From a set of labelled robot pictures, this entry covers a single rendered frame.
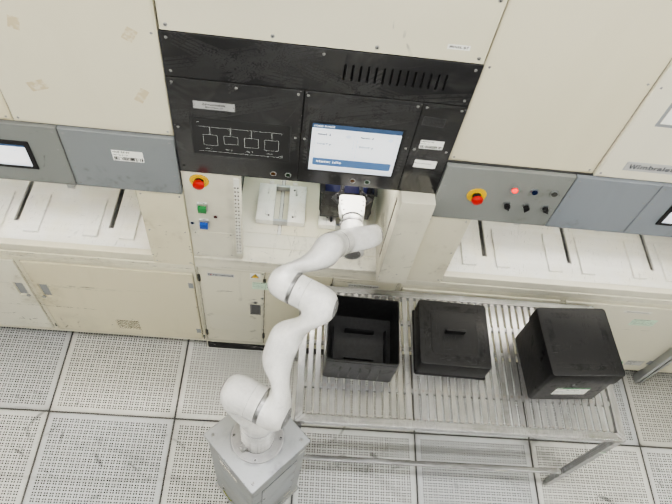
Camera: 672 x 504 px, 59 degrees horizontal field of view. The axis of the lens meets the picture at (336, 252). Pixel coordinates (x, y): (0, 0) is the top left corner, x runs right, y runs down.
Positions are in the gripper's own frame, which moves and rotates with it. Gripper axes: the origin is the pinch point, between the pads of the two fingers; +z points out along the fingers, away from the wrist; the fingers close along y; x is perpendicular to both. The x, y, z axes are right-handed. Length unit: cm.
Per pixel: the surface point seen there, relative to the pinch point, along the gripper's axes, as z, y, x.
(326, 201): 3.6, -8.6, -14.3
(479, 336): -44, 56, -34
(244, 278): -16, -41, -46
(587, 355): -57, 91, -19
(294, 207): 11.2, -21.4, -29.5
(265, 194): 17.2, -34.5, -29.4
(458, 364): -57, 46, -34
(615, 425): -75, 111, -44
